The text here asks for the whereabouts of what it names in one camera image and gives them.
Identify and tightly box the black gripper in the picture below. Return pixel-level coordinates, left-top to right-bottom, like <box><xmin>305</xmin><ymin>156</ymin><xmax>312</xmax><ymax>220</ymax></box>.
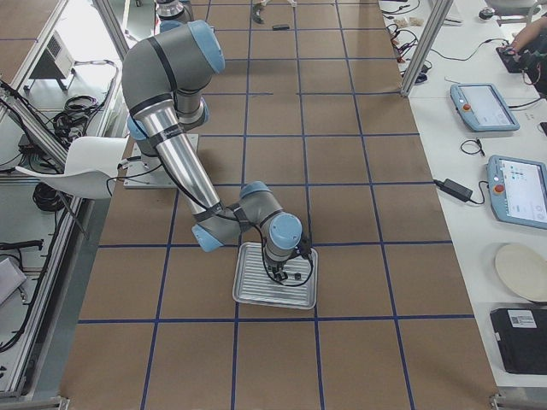
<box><xmin>268</xmin><ymin>261</ymin><xmax>288</xmax><ymax>282</ymax></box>

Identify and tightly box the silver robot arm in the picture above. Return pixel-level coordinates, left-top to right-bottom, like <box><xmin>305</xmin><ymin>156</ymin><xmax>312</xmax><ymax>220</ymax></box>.
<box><xmin>156</xmin><ymin>0</ymin><xmax>194</xmax><ymax>23</ymax></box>
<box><xmin>122</xmin><ymin>20</ymin><xmax>311</xmax><ymax>284</ymax></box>

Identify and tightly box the person forearm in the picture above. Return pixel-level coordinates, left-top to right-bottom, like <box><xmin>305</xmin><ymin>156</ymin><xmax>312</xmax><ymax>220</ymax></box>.
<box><xmin>510</xmin><ymin>16</ymin><xmax>547</xmax><ymax>52</ymax></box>

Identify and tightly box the silver ribbed metal tray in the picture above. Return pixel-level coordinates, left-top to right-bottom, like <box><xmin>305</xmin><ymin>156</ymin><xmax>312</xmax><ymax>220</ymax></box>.
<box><xmin>232</xmin><ymin>242</ymin><xmax>319</xmax><ymax>309</ymax></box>

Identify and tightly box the black power adapter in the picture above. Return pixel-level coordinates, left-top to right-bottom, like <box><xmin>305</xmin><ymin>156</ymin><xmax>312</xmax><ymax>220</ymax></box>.
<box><xmin>433</xmin><ymin>179</ymin><xmax>473</xmax><ymax>202</ymax></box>

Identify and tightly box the white plastic chair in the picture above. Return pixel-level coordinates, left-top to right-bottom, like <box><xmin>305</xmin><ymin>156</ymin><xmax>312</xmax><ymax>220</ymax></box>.
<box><xmin>15</xmin><ymin>136</ymin><xmax>127</xmax><ymax>200</ymax></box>

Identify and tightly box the beige round plate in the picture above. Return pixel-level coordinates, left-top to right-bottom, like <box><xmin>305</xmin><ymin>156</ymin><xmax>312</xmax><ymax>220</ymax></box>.
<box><xmin>495</xmin><ymin>243</ymin><xmax>546</xmax><ymax>303</ymax></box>

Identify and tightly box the black flat box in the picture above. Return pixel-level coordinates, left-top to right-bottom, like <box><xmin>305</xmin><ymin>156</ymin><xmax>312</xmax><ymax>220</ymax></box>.
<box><xmin>490</xmin><ymin>308</ymin><xmax>546</xmax><ymax>375</ymax></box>

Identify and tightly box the near blue teach pendant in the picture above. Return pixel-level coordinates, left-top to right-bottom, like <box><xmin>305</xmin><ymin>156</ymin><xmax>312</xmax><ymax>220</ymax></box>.
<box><xmin>486</xmin><ymin>155</ymin><xmax>546</xmax><ymax>229</ymax></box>

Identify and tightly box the blue teach pendant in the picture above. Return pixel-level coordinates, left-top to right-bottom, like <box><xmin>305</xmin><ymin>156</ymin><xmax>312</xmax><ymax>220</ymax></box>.
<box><xmin>486</xmin><ymin>155</ymin><xmax>546</xmax><ymax>229</ymax></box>
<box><xmin>450</xmin><ymin>83</ymin><xmax>520</xmax><ymax>132</ymax></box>

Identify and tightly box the far blue teach pendant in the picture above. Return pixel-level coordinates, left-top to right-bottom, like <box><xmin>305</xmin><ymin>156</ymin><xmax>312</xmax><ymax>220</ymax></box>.
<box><xmin>450</xmin><ymin>83</ymin><xmax>520</xmax><ymax>132</ymax></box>

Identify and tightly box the green brake shoe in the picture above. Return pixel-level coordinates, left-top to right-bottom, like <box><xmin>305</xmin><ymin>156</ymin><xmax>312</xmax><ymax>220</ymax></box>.
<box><xmin>250</xmin><ymin>3</ymin><xmax>265</xmax><ymax>25</ymax></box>

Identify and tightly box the grey electronics box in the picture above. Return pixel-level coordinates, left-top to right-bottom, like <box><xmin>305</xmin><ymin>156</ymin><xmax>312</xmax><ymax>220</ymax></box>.
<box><xmin>23</xmin><ymin>30</ymin><xmax>75</xmax><ymax>91</ymax></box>

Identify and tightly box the black cable bundle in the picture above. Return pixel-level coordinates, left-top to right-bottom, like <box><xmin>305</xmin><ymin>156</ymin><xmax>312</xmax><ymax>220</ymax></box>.
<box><xmin>50</xmin><ymin>96</ymin><xmax>102</xmax><ymax>142</ymax></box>

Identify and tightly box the aluminium frame post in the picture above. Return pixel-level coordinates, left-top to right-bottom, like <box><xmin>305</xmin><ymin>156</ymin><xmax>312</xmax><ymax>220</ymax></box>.
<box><xmin>400</xmin><ymin>0</ymin><xmax>453</xmax><ymax>97</ymax></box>

